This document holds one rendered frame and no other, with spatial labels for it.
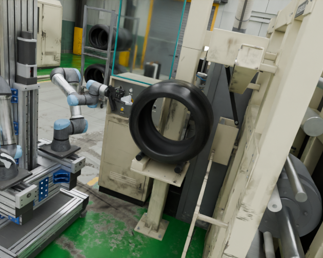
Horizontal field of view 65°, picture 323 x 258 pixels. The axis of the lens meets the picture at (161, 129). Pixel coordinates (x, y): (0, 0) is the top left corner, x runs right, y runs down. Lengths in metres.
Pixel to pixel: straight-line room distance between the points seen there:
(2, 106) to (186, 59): 1.19
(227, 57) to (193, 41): 0.68
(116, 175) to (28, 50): 1.47
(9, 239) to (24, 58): 1.23
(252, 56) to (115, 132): 1.68
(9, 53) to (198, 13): 1.22
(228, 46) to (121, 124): 1.49
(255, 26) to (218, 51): 9.55
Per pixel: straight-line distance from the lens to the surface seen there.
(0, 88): 1.60
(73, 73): 2.18
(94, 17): 13.09
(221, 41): 1.23
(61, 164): 2.17
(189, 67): 1.88
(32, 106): 1.93
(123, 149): 2.52
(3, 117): 1.60
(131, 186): 2.67
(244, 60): 1.12
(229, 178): 2.02
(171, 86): 1.57
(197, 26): 1.87
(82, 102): 1.85
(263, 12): 10.81
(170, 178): 1.78
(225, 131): 1.86
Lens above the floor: 1.72
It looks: 21 degrees down
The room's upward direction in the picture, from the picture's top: 12 degrees clockwise
